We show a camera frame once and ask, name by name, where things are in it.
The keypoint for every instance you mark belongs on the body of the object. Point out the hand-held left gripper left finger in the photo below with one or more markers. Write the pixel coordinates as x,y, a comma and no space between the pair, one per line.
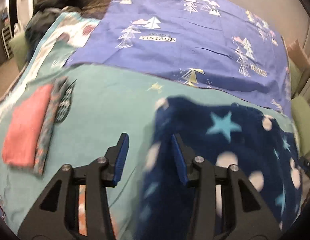
121,160

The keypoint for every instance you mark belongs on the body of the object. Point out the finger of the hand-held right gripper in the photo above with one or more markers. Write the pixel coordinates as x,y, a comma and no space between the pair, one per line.
307,163

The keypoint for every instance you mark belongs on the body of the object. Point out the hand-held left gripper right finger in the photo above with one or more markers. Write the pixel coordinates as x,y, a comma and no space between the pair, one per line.
180,160

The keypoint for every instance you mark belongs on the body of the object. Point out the blue fleece pajama jacket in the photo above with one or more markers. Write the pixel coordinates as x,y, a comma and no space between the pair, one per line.
220,150

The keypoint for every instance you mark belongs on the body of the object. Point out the pile of dark clothes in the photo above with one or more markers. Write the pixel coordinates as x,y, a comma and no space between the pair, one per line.
42,27

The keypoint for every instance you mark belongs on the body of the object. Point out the green pillow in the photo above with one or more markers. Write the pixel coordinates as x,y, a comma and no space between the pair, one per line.
303,125
18,51
295,77

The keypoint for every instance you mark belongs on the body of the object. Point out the teal printed blanket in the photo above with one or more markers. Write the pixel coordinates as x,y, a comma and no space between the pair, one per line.
100,110

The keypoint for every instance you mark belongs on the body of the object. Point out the floral folded cloth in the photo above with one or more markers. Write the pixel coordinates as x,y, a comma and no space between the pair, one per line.
48,130

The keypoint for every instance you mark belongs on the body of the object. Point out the dark zigzag folded cloth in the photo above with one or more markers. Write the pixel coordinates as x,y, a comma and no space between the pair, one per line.
66,102

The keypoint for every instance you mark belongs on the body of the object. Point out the pink folded cloth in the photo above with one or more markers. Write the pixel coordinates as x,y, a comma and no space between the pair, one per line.
27,125

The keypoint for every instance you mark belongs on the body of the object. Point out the pink pillow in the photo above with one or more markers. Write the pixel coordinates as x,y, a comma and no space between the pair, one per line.
300,53

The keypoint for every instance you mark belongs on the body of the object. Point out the purple tree-print sheet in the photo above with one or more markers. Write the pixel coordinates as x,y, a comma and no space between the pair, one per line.
182,37

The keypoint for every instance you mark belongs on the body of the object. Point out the dark brown printed blanket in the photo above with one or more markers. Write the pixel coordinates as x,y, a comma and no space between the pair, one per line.
92,0

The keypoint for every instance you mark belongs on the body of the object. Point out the white shelf rack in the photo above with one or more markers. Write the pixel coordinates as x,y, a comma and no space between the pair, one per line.
7,42

